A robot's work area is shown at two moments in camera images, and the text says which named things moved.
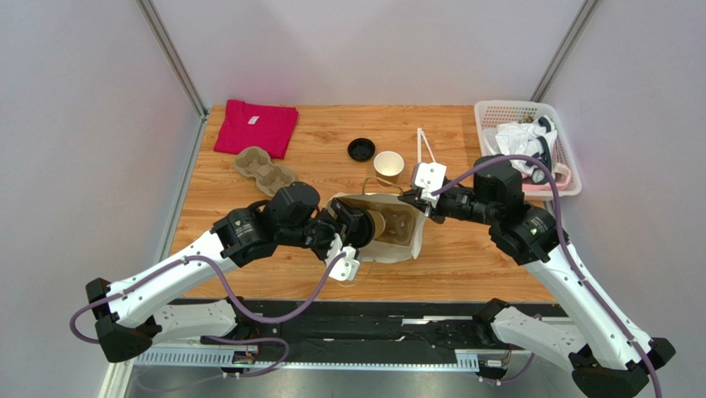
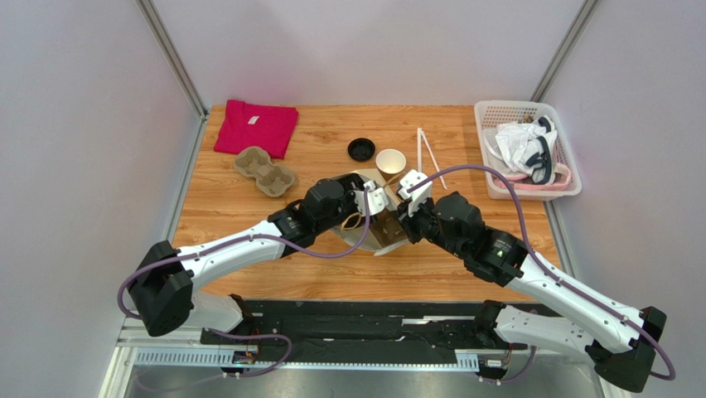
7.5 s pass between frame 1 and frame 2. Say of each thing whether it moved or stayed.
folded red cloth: stayed
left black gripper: moved
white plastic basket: stayed
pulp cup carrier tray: moved
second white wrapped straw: stayed
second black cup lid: stayed
